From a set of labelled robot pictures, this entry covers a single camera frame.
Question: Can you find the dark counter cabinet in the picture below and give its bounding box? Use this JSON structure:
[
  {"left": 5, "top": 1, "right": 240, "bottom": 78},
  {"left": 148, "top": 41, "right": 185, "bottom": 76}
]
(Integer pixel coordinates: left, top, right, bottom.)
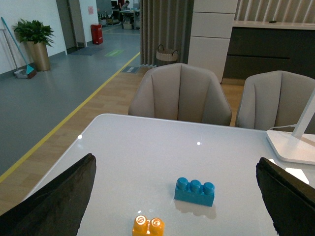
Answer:
[{"left": 223, "top": 27, "right": 315, "bottom": 80}]

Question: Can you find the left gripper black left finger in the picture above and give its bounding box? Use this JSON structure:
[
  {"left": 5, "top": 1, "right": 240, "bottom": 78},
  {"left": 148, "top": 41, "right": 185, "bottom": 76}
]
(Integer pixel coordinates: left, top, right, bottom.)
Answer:
[{"left": 0, "top": 153, "right": 96, "bottom": 236}]

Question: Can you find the white drawer cabinet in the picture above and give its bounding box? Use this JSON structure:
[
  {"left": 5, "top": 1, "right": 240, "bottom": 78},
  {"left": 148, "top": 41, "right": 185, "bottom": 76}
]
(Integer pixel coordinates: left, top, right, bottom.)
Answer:
[{"left": 188, "top": 0, "right": 238, "bottom": 82}]

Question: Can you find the beige chair right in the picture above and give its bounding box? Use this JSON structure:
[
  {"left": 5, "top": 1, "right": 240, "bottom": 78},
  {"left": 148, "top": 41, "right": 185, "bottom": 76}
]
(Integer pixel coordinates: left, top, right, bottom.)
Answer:
[{"left": 235, "top": 70, "right": 315, "bottom": 132}]

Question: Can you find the blue-handled broom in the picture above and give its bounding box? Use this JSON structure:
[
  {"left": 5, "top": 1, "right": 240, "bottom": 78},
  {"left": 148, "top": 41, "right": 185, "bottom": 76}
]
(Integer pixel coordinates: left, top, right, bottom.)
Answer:
[{"left": 1, "top": 17, "right": 37, "bottom": 79}]

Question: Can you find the white desk lamp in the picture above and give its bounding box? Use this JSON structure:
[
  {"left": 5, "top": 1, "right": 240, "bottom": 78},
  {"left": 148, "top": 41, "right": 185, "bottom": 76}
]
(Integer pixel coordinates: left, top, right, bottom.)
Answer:
[{"left": 266, "top": 93, "right": 315, "bottom": 165}]

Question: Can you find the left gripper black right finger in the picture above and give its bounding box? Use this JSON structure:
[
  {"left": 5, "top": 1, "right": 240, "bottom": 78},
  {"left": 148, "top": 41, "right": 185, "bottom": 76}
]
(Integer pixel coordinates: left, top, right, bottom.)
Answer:
[{"left": 256, "top": 157, "right": 315, "bottom": 236}]

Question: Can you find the white lamp cable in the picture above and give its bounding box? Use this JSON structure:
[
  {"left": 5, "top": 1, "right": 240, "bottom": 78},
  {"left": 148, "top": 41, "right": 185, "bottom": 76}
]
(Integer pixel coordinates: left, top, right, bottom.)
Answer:
[{"left": 268, "top": 124, "right": 298, "bottom": 131}]

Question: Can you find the green potted plant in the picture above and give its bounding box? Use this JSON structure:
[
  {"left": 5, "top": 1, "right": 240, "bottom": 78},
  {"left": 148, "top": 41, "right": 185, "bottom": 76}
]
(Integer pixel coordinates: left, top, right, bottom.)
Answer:
[{"left": 13, "top": 19, "right": 54, "bottom": 71}]

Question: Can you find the grey dustpan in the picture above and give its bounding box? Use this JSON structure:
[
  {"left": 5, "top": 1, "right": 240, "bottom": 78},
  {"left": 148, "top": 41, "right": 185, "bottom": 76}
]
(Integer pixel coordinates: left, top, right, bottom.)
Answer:
[{"left": 0, "top": 29, "right": 28, "bottom": 79}]

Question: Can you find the red bin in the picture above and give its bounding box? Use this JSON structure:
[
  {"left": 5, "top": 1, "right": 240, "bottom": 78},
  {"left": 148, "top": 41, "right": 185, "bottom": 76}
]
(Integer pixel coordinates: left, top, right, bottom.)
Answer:
[{"left": 91, "top": 24, "right": 103, "bottom": 45}]

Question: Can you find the blue three-stud block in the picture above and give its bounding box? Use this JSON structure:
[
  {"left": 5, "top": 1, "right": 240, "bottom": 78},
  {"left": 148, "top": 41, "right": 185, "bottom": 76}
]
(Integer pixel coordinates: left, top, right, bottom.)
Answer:
[{"left": 174, "top": 177, "right": 215, "bottom": 207}]

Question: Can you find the beige chair left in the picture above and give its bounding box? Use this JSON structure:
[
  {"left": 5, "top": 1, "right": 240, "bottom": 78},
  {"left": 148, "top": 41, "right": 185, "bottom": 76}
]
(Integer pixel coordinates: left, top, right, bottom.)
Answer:
[{"left": 128, "top": 63, "right": 232, "bottom": 126}]

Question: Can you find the beige slatted partition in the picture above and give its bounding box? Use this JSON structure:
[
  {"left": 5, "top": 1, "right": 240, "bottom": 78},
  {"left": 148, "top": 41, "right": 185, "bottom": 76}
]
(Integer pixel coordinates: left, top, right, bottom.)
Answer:
[{"left": 139, "top": 0, "right": 194, "bottom": 65}]

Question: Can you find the woven basket with handles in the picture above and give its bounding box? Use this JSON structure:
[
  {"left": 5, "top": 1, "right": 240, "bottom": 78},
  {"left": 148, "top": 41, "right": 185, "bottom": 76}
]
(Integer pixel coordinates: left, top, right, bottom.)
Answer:
[{"left": 156, "top": 44, "right": 179, "bottom": 66}]

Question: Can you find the beige chair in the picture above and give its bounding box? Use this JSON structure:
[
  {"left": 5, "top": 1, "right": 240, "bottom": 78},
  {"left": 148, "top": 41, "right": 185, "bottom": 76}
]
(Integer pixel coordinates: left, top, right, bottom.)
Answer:
[
  {"left": 128, "top": 63, "right": 232, "bottom": 126},
  {"left": 235, "top": 70, "right": 315, "bottom": 132}
]

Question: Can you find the yellow two-stud block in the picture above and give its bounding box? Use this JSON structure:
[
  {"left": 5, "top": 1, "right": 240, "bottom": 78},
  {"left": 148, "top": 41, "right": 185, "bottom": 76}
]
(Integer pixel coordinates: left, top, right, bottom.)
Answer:
[{"left": 132, "top": 215, "right": 165, "bottom": 236}]

